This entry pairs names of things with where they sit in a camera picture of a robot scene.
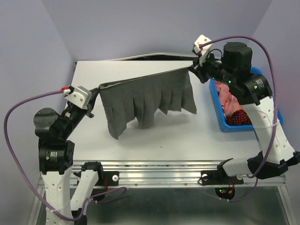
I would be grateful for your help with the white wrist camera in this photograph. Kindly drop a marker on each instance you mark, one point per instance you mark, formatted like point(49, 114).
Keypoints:
point(201, 48)
point(79, 96)

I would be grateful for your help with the red polka dot skirt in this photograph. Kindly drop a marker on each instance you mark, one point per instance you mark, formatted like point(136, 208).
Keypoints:
point(238, 118)

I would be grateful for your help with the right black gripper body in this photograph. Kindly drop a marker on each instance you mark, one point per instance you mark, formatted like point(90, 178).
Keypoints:
point(213, 69)

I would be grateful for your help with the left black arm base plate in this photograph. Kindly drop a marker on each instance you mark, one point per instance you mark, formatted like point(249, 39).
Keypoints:
point(110, 178)

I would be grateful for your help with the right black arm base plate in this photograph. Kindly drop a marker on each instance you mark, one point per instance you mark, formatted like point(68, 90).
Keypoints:
point(216, 177)

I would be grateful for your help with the pink skirt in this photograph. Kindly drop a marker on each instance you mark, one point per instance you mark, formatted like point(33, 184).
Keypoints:
point(229, 103)

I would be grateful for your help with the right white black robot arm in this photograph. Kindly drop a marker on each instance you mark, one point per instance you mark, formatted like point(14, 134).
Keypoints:
point(255, 95)

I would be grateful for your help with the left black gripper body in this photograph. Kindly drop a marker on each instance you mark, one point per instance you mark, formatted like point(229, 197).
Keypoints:
point(73, 115)

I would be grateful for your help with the aluminium frame rail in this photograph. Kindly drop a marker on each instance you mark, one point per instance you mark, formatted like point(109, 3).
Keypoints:
point(155, 174)

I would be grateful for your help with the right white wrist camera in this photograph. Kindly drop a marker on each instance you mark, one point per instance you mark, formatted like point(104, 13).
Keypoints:
point(201, 48)

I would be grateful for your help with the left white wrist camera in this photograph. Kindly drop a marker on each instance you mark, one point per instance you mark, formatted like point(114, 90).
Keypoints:
point(79, 96)

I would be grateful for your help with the blue plastic bin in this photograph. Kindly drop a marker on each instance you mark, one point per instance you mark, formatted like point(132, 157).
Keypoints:
point(224, 127)

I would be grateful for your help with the grey pleated skirt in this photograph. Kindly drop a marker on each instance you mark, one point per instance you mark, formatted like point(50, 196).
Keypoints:
point(139, 98)

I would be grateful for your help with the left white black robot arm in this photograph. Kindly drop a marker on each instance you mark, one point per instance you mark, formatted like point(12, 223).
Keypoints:
point(55, 153)

